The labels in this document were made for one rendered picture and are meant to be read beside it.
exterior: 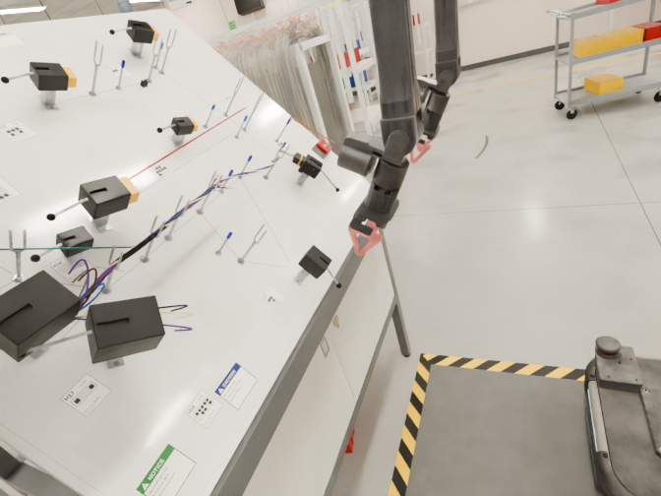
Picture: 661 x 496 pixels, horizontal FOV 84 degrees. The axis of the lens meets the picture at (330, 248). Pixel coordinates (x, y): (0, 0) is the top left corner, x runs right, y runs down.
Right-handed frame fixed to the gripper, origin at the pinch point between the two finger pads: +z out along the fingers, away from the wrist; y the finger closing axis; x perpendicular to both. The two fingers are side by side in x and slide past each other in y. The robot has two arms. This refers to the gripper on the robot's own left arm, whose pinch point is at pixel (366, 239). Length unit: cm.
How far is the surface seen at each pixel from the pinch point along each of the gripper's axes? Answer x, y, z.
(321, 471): 12, 24, 60
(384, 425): 31, -19, 103
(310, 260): -10.8, 1.6, 11.3
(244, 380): -9.9, 30.3, 21.0
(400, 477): 41, -1, 97
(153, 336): -20.2, 40.1, 1.1
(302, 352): -3.2, 16.5, 24.8
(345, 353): 5.1, -5.5, 49.3
